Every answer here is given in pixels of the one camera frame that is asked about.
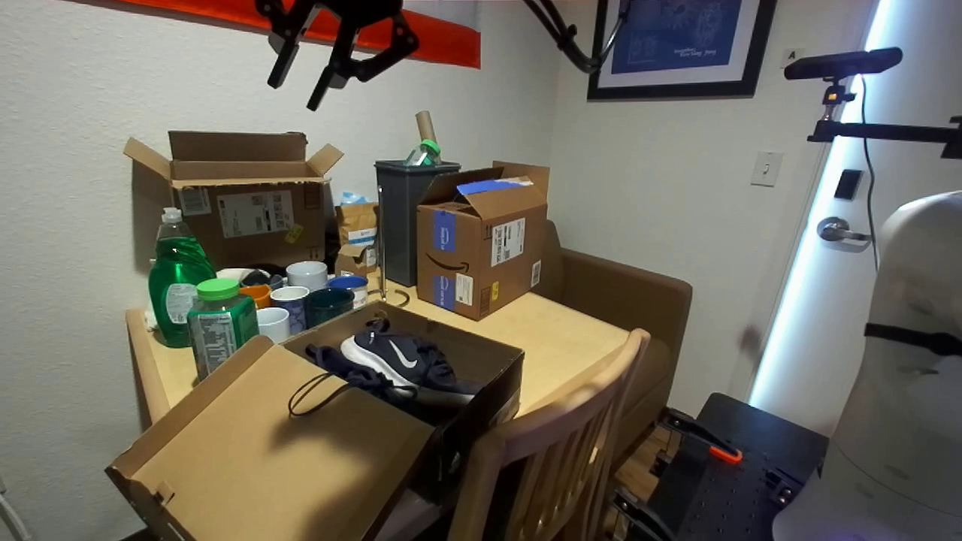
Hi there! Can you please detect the green dish soap bottle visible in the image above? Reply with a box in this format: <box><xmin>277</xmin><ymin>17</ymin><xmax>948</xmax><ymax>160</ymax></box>
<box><xmin>144</xmin><ymin>206</ymin><xmax>220</xmax><ymax>351</ymax></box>

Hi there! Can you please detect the black striped shoe box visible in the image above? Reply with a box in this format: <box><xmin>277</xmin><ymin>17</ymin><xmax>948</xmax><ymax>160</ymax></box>
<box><xmin>103</xmin><ymin>299</ymin><xmax>526</xmax><ymax>541</ymax></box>

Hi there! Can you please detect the cardboard tube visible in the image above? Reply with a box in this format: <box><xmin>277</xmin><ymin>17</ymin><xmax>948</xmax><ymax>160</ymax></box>
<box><xmin>412</xmin><ymin>110</ymin><xmax>442</xmax><ymax>150</ymax></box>

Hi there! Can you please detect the small white cup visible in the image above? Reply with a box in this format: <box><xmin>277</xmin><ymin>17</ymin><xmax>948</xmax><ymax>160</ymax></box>
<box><xmin>253</xmin><ymin>304</ymin><xmax>294</xmax><ymax>345</ymax></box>

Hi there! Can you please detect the open cardboard box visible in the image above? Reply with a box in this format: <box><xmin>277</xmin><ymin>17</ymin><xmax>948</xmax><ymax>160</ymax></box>
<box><xmin>119</xmin><ymin>130</ymin><xmax>346</xmax><ymax>273</ymax></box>

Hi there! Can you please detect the navy sneaker with white swoosh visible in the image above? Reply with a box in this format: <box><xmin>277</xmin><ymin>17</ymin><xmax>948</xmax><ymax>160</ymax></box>
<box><xmin>337</xmin><ymin>321</ymin><xmax>466</xmax><ymax>398</ymax></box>

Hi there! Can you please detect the white door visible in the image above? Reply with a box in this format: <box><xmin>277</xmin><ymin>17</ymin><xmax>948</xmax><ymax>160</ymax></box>
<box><xmin>749</xmin><ymin>0</ymin><xmax>912</xmax><ymax>435</ymax></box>

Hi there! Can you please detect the white bowl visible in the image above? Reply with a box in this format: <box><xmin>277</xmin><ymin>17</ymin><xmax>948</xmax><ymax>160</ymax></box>
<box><xmin>214</xmin><ymin>266</ymin><xmax>257</xmax><ymax>288</ymax></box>

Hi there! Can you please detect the orange black clamp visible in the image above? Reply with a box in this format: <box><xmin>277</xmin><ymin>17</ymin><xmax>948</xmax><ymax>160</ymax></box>
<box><xmin>659</xmin><ymin>407</ymin><xmax>749</xmax><ymax>470</ymax></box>

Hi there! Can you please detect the silver door handle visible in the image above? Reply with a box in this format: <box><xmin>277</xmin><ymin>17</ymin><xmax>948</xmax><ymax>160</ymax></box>
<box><xmin>816</xmin><ymin>215</ymin><xmax>871</xmax><ymax>246</ymax></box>

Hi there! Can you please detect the white blue cup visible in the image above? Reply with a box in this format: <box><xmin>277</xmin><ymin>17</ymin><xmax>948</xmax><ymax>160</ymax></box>
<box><xmin>268</xmin><ymin>282</ymin><xmax>311</xmax><ymax>337</ymax></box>

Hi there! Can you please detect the black camera on mount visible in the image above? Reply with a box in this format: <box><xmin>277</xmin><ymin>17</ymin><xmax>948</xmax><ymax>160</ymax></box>
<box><xmin>780</xmin><ymin>46</ymin><xmax>962</xmax><ymax>164</ymax></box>

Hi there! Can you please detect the small cardboard box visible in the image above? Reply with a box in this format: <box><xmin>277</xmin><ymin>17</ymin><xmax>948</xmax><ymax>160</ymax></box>
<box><xmin>333</xmin><ymin>192</ymin><xmax>386</xmax><ymax>281</ymax></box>

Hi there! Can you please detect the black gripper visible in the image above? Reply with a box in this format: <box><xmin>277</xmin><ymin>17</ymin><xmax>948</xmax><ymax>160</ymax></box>
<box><xmin>253</xmin><ymin>0</ymin><xmax>423</xmax><ymax>114</ymax></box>

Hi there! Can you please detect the white light switch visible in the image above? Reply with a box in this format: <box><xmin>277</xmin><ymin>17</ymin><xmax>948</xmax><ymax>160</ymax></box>
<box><xmin>749</xmin><ymin>149</ymin><xmax>783</xmax><ymax>190</ymax></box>

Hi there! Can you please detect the green plastic item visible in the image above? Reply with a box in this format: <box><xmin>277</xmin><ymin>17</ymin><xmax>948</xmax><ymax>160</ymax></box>
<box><xmin>402</xmin><ymin>138</ymin><xmax>446</xmax><ymax>170</ymax></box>

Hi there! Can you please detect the black framed blue picture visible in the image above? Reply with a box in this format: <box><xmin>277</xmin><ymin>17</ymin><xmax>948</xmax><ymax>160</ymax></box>
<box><xmin>586</xmin><ymin>0</ymin><xmax>778</xmax><ymax>102</ymax></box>

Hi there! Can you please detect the orange cup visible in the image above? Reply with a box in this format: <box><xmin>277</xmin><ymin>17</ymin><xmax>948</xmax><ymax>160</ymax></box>
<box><xmin>236</xmin><ymin>282</ymin><xmax>277</xmax><ymax>311</ymax></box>

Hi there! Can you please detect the dark teal mug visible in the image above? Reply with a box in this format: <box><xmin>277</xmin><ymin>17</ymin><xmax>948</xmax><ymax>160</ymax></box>
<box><xmin>304</xmin><ymin>285</ymin><xmax>358</xmax><ymax>332</ymax></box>

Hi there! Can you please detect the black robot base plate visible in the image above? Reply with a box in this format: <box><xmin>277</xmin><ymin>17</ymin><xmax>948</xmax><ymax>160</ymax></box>
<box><xmin>640</xmin><ymin>390</ymin><xmax>833</xmax><ymax>541</ymax></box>

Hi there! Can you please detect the large labelled cardboard box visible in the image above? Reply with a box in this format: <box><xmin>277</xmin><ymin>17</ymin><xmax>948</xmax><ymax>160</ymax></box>
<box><xmin>412</xmin><ymin>160</ymin><xmax>554</xmax><ymax>325</ymax></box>

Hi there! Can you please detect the white mug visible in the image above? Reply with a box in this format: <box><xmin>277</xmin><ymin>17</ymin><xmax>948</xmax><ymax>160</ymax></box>
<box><xmin>281</xmin><ymin>260</ymin><xmax>333</xmax><ymax>296</ymax></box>

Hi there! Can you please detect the red wall banner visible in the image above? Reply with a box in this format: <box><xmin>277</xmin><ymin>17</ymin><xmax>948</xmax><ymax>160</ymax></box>
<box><xmin>85</xmin><ymin>0</ymin><xmax>484</xmax><ymax>72</ymax></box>

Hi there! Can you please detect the light wooden chair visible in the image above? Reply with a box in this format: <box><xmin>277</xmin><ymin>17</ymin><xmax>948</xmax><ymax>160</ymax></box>
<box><xmin>446</xmin><ymin>328</ymin><xmax>654</xmax><ymax>541</ymax></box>

